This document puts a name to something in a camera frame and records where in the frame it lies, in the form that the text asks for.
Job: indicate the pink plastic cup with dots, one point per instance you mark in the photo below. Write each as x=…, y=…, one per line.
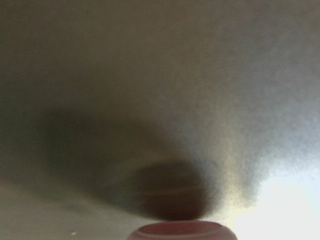
x=183, y=230

